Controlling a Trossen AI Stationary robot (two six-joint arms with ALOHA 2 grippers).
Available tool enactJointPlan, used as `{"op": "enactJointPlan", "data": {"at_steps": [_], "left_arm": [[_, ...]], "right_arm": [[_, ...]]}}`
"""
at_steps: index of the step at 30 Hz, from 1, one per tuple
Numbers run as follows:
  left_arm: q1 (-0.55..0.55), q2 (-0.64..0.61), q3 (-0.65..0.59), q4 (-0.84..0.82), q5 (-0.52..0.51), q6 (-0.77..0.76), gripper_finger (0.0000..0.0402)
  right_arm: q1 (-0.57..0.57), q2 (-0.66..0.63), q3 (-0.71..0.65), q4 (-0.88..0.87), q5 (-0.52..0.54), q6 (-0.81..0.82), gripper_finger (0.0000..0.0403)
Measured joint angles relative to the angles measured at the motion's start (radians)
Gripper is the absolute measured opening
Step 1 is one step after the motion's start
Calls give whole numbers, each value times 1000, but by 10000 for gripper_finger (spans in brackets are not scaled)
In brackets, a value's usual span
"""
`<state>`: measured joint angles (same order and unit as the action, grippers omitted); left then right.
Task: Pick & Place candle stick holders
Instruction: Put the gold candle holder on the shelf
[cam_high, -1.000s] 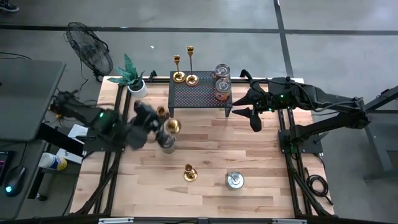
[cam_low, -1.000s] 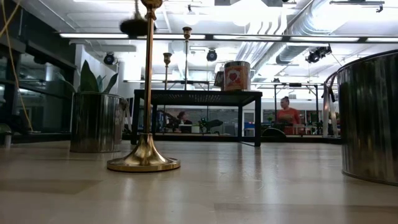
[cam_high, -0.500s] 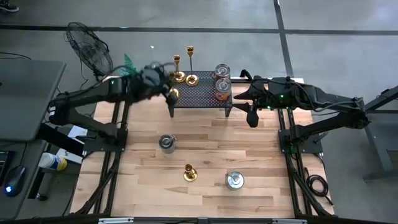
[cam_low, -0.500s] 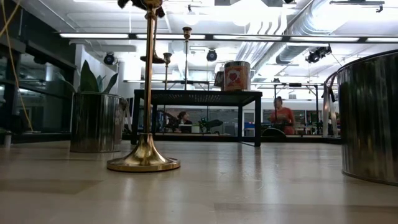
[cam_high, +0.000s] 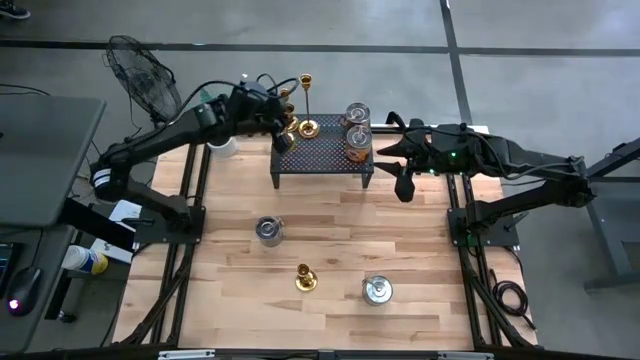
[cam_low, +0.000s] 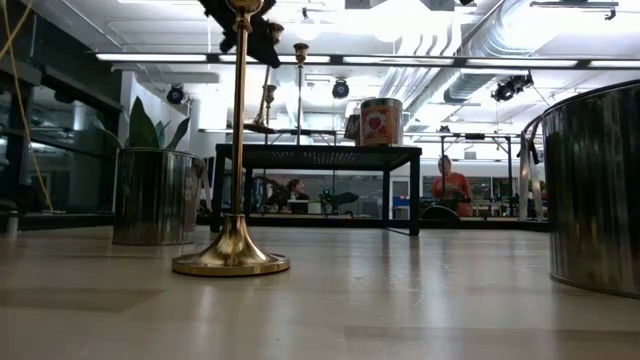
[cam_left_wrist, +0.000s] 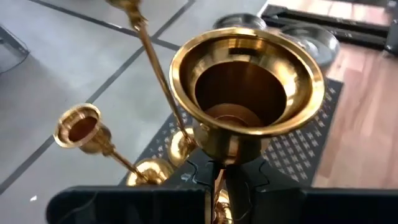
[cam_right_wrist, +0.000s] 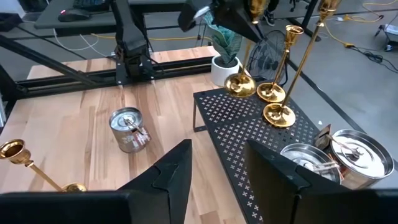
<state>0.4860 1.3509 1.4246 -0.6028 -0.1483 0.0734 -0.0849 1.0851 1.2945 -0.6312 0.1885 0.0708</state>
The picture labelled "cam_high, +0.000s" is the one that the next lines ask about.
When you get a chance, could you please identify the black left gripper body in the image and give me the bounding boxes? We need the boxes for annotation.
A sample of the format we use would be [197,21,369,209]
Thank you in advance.
[234,82,289,134]

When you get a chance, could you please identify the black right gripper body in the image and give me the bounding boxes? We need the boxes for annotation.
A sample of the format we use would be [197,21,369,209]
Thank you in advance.
[395,119,454,204]

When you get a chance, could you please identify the medium brass candlestick holder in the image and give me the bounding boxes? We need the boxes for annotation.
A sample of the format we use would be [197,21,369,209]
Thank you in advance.
[282,102,298,151]
[294,263,319,293]

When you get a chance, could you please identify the short brass candlestick holder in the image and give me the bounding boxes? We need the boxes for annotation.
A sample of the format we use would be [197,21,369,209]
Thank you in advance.
[278,87,301,134]

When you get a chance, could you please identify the tall brass candlestick holder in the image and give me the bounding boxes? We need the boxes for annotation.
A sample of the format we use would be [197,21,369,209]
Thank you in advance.
[298,73,321,140]

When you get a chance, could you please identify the silver tin can orange label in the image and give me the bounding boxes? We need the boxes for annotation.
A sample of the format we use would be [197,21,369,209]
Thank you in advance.
[344,124,374,164]

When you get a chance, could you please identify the black perforated metal shelf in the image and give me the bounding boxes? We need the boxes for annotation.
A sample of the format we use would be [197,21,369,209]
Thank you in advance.
[269,113,376,190]

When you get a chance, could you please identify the green plant in white pot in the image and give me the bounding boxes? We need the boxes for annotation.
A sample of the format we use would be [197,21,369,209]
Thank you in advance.
[197,85,239,159]

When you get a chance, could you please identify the black floor fan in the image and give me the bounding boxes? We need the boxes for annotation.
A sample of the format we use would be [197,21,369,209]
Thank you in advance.
[102,34,184,134]

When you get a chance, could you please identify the white booklet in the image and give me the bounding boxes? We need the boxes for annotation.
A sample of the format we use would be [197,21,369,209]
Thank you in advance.
[107,199,144,226]

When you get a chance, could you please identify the white paper sheet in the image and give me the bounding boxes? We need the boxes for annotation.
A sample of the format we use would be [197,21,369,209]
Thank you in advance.
[89,237,135,265]

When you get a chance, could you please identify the grey raised desk top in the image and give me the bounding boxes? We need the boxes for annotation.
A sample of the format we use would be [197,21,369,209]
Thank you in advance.
[0,94,107,229]

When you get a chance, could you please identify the white wipes canister yellow lid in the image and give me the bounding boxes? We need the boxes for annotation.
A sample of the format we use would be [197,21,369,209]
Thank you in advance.
[60,244,110,275]

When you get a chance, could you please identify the person's shoe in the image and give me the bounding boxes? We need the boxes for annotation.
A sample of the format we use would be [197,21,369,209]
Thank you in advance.
[0,0,31,20]

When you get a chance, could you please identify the black desk foot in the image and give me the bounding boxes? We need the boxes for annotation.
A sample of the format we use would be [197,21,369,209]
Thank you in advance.
[43,272,86,324]

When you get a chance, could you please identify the black computer mouse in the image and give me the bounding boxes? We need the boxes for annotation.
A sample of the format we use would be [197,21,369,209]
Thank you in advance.
[5,266,42,317]

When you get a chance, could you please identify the black keyboard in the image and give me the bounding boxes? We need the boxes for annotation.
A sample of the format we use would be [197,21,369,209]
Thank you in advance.
[0,243,14,299]

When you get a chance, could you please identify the dark grey low desk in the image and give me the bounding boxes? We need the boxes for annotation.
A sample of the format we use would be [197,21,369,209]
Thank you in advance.
[0,224,76,354]

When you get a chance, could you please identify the black aluminium table frame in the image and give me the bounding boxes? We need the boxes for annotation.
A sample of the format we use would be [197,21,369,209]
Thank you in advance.
[112,119,539,360]

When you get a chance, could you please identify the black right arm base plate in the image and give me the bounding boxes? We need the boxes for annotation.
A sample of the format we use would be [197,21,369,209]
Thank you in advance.
[447,207,521,249]

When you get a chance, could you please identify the black fan power cable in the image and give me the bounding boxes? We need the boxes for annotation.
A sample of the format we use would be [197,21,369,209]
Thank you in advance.
[82,94,159,199]

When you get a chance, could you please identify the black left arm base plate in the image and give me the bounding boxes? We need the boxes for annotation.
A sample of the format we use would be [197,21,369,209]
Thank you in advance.
[133,205,207,246]

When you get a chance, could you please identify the black coiled cable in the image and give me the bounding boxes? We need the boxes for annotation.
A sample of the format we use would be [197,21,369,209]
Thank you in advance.
[490,267,537,331]

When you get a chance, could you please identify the dark grey table frame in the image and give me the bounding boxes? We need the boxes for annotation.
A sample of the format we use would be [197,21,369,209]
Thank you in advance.
[582,137,640,291]

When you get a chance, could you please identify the silver metal bracket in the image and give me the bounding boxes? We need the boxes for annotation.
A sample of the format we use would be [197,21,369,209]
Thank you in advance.
[437,351,495,360]
[157,349,216,360]

